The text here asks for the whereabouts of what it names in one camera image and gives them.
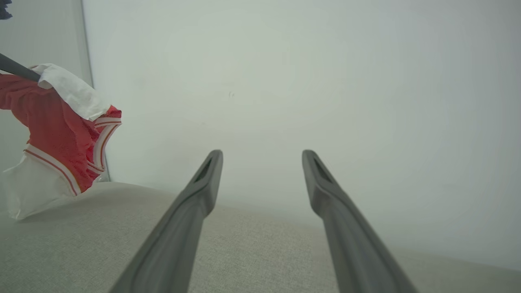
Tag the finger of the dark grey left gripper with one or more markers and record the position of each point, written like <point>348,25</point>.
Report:
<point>18,67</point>

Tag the red Bulls 23 jersey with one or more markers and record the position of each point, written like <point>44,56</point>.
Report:
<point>57,134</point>

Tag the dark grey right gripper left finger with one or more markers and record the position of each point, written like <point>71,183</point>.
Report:
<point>175,244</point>

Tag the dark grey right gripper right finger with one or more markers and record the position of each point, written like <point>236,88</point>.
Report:
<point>354,244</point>

